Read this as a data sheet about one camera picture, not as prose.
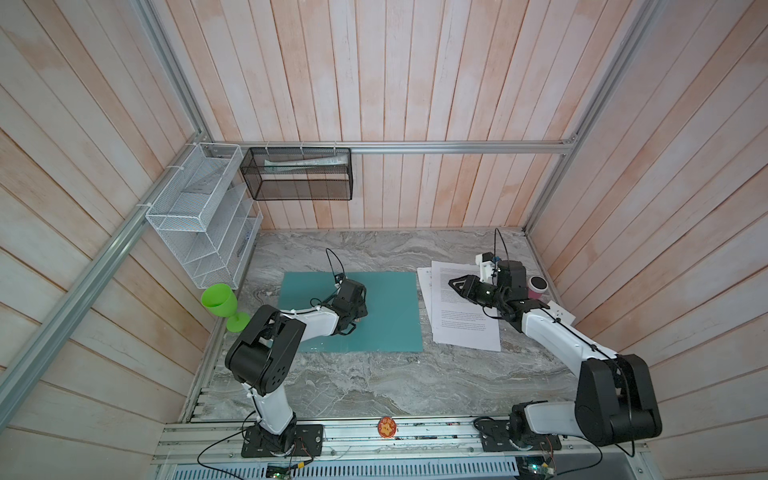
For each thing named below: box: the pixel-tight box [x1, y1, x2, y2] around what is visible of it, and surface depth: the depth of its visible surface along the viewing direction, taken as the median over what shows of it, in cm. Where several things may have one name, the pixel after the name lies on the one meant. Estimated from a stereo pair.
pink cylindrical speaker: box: [527, 276, 549, 299], surface depth 100 cm
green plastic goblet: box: [201, 283, 250, 333], surface depth 84 cm
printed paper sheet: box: [431, 260, 501, 352], surface depth 96 cm
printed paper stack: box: [416, 267, 432, 324], surface depth 106 cm
